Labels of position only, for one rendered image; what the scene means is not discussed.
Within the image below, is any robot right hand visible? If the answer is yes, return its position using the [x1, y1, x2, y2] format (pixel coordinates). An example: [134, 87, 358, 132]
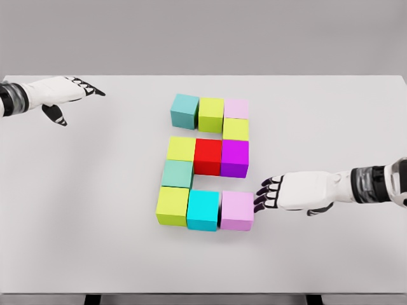
[253, 171, 338, 217]

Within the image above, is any mint green cube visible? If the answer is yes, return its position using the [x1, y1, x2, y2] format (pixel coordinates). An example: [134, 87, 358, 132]
[161, 159, 195, 190]

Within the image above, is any magenta purple cube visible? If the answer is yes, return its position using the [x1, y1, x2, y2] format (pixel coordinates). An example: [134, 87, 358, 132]
[220, 139, 250, 179]

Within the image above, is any teal cube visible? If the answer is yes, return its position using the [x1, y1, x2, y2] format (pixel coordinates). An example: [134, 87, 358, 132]
[170, 93, 200, 131]

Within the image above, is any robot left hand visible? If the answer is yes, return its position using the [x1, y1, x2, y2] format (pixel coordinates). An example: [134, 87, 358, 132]
[30, 76, 106, 127]

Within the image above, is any pale pink cube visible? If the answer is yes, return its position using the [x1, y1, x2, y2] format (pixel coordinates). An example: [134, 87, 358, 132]
[223, 98, 250, 121]

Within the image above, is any pink lilac cube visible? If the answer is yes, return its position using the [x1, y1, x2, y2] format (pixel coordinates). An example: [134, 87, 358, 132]
[219, 191, 255, 231]

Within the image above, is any yellow-green cube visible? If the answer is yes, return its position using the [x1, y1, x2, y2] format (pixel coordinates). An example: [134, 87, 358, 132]
[197, 97, 225, 134]
[222, 117, 250, 142]
[166, 135, 197, 163]
[155, 186, 191, 228]

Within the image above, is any cyan cube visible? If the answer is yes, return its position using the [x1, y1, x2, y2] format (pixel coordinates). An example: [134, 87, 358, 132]
[186, 189, 221, 232]

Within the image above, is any red cube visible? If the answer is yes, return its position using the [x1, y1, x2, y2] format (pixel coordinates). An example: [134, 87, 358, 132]
[193, 137, 223, 177]

